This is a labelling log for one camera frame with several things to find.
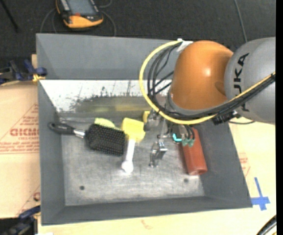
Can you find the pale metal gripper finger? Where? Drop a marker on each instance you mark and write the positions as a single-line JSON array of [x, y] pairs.
[[153, 158], [162, 149]]

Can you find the red-brown flat block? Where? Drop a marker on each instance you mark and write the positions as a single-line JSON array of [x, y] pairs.
[[194, 159]]

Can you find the black hairbrush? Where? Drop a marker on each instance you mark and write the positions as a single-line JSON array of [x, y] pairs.
[[106, 139]]

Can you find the grey metal bin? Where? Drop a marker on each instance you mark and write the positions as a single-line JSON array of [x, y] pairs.
[[102, 180]]

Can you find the yellow-green sponge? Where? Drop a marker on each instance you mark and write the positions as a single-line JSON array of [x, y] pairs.
[[104, 122]]

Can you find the brown cardboard board, red print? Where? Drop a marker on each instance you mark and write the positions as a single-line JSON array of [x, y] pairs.
[[14, 170]]

